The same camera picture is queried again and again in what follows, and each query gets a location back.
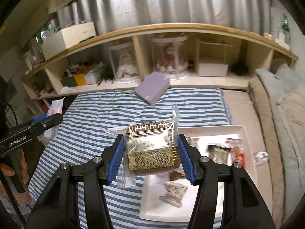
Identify white cardboard tray box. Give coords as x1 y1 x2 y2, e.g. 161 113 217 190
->
140 125 258 223

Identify white chocolate chip snack packet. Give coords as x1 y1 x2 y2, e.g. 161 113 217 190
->
159 181 188 208

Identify gold biscuit pack clear wrap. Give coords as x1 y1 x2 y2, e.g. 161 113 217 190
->
105 104 180 189

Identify gold biscuit pack black wrap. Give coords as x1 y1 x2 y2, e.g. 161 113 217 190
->
207 144 231 165

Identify red cookie snack packet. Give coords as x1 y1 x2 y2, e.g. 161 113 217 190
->
226 138 245 168

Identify brown snack packet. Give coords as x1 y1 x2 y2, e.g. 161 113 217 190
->
170 171 186 181

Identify wooden headboard shelf unit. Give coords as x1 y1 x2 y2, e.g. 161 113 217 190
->
21 23 298 99

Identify white dress doll in case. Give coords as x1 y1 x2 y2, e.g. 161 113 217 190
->
108 42 140 83

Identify white gift bag on shelf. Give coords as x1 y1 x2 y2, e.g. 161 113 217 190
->
41 22 97 60

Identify orange and black box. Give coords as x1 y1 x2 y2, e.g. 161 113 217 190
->
60 74 86 87

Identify pink round snack packet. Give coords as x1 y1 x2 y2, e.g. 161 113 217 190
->
44 98 64 139

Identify white tissue box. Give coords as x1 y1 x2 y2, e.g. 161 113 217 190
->
84 62 106 85

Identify silver pleated curtain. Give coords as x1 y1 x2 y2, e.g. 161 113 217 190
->
51 0 271 35

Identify red dress doll in case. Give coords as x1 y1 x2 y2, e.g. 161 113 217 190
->
151 36 189 81

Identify person's left hand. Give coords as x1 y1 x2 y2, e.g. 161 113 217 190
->
1 149 30 184

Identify green clear candy packet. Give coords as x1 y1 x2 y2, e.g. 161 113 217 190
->
253 151 269 167

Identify grey beige folded blankets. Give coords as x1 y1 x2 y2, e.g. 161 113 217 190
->
247 64 304 228

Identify small white box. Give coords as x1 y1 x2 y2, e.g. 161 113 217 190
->
196 63 229 77

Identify purple hardcover book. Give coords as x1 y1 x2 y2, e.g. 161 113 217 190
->
134 71 170 105

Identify green glass bottle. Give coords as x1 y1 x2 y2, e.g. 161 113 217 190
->
282 14 291 45

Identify blue white striped blanket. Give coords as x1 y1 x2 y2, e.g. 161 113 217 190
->
28 88 232 228

